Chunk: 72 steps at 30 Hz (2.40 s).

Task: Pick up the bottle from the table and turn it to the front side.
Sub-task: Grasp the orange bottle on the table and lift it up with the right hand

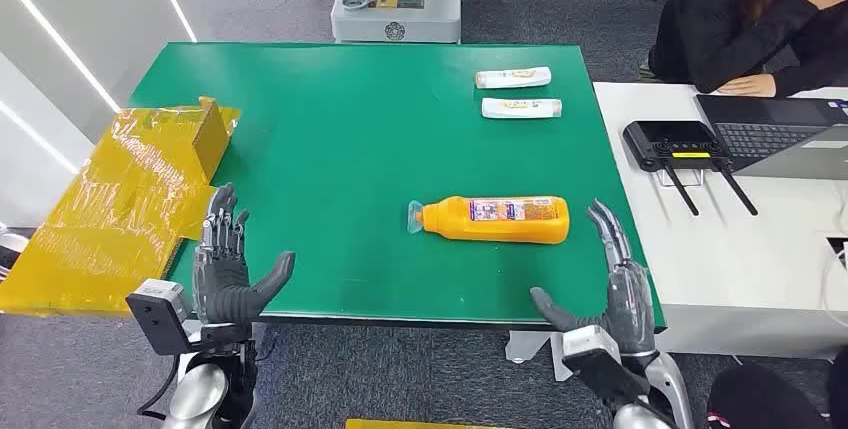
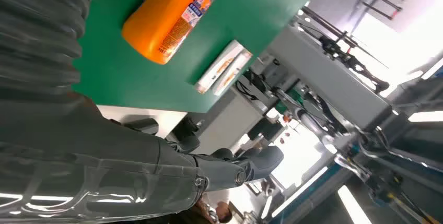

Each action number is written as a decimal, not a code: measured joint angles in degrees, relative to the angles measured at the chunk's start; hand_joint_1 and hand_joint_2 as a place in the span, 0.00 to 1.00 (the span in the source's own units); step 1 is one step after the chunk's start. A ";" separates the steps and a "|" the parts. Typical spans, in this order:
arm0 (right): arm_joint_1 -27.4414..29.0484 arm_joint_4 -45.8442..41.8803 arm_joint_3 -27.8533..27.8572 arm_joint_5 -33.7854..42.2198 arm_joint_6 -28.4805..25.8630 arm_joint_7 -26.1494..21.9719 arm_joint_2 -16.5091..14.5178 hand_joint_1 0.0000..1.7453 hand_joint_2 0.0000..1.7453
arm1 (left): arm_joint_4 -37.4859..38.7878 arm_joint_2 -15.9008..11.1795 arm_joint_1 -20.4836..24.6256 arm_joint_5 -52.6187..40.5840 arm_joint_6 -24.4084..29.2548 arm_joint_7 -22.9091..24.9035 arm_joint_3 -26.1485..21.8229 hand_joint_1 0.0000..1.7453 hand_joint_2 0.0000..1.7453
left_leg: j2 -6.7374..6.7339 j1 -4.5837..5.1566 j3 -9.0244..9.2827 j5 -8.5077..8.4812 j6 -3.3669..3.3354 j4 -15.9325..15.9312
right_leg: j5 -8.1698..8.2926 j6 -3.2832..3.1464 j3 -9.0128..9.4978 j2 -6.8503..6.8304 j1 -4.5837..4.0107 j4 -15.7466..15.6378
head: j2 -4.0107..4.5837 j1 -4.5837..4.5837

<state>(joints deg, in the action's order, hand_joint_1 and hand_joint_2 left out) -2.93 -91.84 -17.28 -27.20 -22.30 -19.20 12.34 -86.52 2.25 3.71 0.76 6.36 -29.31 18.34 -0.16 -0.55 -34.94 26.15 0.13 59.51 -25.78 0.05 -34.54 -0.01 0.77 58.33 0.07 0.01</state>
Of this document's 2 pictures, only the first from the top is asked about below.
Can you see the dark laptop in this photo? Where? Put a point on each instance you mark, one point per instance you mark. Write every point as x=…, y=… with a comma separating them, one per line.
x=768, y=134

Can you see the white tube with yellow print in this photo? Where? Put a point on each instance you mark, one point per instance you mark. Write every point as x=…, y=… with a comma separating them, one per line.
x=521, y=108
x=513, y=77

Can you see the black controller with antennas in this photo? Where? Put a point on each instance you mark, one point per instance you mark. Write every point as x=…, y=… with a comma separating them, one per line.
x=669, y=138

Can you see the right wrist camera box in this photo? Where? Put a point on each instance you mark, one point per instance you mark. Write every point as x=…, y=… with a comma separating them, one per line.
x=599, y=363

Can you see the orange bottle with clear cap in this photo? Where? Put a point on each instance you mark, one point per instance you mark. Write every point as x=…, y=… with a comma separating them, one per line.
x=503, y=227

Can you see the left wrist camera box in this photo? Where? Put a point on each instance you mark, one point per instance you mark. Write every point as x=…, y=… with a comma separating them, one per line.
x=159, y=316

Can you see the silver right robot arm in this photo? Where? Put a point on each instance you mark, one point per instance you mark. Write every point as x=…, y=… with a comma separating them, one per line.
x=669, y=386

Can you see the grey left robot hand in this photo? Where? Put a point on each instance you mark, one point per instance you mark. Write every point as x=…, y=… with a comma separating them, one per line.
x=222, y=287

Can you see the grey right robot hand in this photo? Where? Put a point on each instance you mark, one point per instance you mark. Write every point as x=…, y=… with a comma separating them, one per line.
x=629, y=307

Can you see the yellow cardboard piece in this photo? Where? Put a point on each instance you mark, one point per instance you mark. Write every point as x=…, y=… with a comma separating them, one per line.
x=411, y=424

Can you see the yellow tape-wrapped cardboard box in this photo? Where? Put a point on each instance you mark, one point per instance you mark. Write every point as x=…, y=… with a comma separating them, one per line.
x=112, y=214

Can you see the clear controller stand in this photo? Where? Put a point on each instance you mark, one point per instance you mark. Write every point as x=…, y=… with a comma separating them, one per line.
x=692, y=177

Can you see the white table leg bracket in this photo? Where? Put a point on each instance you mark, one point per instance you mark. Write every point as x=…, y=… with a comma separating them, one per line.
x=526, y=346

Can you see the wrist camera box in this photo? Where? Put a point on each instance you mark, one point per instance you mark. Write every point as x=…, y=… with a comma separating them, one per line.
x=159, y=316
x=599, y=363

